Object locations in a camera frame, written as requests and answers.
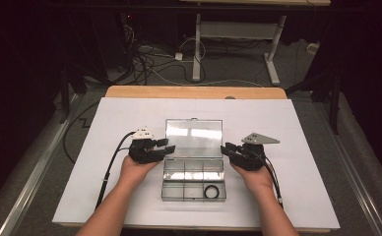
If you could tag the person's left hand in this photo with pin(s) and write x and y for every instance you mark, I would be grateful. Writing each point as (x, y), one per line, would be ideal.
(135, 172)

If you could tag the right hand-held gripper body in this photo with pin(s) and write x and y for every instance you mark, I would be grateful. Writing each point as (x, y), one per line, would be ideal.
(249, 157)

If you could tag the white power adapter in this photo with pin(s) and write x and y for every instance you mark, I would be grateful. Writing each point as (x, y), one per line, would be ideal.
(178, 56)

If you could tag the grey table grommet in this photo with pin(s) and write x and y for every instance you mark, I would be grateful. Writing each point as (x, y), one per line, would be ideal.
(230, 97)

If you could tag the metal floor rail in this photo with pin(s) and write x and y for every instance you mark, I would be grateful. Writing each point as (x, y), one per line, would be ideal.
(353, 170)
(38, 167)

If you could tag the clear plastic compartment box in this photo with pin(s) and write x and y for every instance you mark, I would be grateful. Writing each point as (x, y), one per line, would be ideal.
(194, 157)

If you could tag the wooden table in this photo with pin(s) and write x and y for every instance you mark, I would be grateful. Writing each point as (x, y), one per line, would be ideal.
(179, 91)

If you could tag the black stand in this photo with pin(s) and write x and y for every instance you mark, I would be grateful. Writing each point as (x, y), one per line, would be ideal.
(64, 95)
(335, 98)

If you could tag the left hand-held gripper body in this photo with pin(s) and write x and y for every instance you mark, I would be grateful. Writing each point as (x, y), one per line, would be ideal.
(143, 152)

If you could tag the white desk frame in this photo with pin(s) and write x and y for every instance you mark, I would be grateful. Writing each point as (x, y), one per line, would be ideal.
(238, 31)

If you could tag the person's right hand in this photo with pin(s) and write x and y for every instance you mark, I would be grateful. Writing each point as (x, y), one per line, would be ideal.
(254, 178)

